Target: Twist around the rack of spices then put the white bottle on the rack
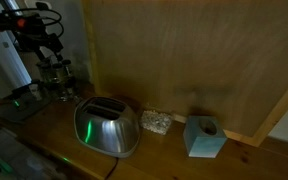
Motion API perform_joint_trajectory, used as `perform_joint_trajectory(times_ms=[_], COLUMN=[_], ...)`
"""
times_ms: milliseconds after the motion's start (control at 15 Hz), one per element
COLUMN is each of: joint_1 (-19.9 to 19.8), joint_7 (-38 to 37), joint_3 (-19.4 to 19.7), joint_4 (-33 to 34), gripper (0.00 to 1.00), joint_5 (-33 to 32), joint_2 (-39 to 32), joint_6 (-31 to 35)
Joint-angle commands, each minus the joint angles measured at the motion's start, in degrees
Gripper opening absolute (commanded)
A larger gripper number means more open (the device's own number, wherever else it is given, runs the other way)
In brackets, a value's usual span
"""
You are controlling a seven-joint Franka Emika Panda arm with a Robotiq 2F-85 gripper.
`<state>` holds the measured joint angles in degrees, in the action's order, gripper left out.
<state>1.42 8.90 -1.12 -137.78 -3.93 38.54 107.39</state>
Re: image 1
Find blue cube tissue box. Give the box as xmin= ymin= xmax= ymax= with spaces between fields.
xmin=183 ymin=116 xmax=227 ymax=158

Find white speckled sponge block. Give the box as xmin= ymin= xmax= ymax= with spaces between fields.
xmin=140 ymin=110 xmax=173 ymax=135

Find black lidded spice jar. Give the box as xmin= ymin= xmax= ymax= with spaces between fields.
xmin=36 ymin=61 xmax=52 ymax=83
xmin=52 ymin=63 xmax=64 ymax=82
xmin=61 ymin=59 xmax=73 ymax=77

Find black kitchen scale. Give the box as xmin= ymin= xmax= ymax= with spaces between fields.
xmin=0 ymin=84 xmax=51 ymax=123

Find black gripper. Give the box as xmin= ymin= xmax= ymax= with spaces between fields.
xmin=16 ymin=19 xmax=63 ymax=60

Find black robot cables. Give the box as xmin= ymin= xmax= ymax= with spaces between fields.
xmin=3 ymin=7 xmax=66 ymax=38

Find black toaster power cord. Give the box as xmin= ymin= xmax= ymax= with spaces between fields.
xmin=103 ymin=157 xmax=120 ymax=180

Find silver two-slot toaster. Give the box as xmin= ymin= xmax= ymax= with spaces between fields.
xmin=74 ymin=96 xmax=140 ymax=158

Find large wooden board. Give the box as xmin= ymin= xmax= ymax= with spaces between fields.
xmin=81 ymin=0 xmax=288 ymax=146

